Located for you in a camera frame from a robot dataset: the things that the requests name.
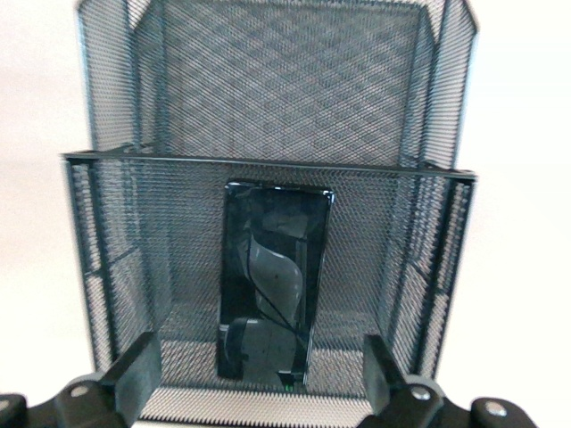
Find black slab smartphone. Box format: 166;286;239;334
215;177;336;394

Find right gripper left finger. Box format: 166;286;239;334
33;331;162;428

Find black mesh two-tier tray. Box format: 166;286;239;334
60;0;481;423

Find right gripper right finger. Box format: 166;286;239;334
362;333;446;428

